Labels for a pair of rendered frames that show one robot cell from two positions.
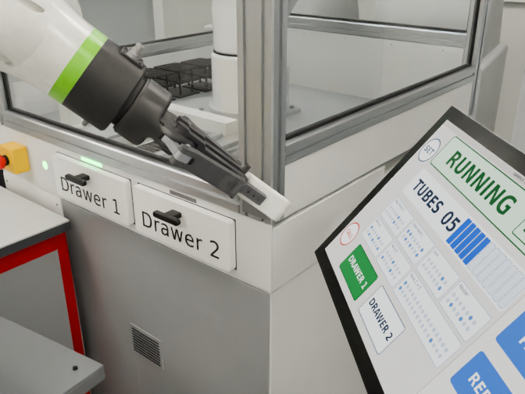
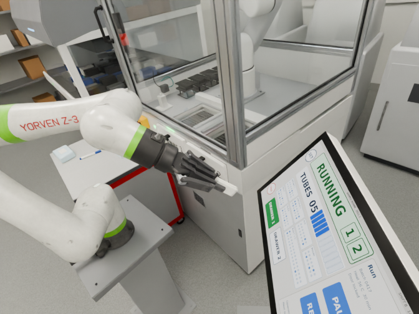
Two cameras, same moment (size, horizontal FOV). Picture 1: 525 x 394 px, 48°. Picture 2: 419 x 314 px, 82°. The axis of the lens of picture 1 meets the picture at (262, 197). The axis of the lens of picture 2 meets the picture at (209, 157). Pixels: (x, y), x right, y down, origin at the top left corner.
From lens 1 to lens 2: 0.30 m
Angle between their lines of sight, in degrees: 19
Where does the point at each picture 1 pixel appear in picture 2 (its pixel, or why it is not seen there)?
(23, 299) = (151, 180)
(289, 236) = (250, 172)
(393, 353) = (279, 268)
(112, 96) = (148, 159)
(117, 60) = (149, 142)
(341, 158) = (276, 133)
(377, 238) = (282, 198)
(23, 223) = not seen: hidden behind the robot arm
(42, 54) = (115, 146)
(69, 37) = (125, 137)
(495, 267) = (328, 247)
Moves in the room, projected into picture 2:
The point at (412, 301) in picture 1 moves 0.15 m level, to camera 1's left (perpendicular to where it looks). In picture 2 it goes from (290, 243) to (231, 239)
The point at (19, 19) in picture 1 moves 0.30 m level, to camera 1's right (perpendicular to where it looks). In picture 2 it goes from (101, 134) to (237, 132)
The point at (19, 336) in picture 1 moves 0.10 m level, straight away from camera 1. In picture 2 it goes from (143, 211) to (141, 196)
